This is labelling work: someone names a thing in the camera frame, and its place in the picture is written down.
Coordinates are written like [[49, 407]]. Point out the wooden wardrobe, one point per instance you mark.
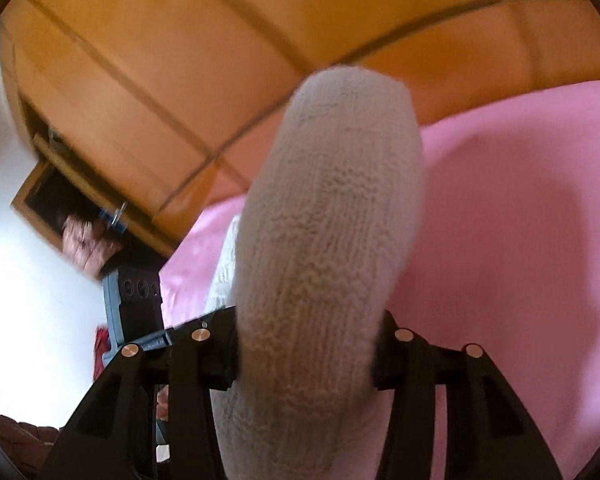
[[180, 60]]

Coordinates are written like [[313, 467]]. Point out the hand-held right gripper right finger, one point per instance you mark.
[[386, 360]]

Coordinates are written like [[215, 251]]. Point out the metal wardrobe key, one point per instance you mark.
[[114, 217]]

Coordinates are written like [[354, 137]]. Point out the person's left hand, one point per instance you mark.
[[87, 245]]

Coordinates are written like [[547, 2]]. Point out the dark brown cloth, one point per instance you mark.
[[15, 435]]

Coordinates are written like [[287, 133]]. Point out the white knitted sweater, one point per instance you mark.
[[320, 240]]

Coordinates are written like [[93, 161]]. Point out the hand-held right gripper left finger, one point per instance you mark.
[[220, 360]]

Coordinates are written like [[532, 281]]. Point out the red cloth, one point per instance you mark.
[[101, 350]]

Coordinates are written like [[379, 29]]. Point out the pink bed sheet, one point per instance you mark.
[[505, 240]]

